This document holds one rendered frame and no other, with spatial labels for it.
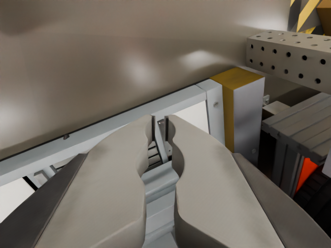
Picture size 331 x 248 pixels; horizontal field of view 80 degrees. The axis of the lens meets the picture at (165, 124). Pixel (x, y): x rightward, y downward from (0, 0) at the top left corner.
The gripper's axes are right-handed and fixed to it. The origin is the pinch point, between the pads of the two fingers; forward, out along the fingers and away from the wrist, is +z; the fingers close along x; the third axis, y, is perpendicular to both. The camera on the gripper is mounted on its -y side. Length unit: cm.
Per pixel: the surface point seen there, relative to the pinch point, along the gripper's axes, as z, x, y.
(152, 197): 32, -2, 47
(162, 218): 25, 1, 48
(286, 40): 51, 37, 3
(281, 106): 58, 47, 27
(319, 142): 36, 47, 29
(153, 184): 32, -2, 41
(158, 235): 23, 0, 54
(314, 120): 46, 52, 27
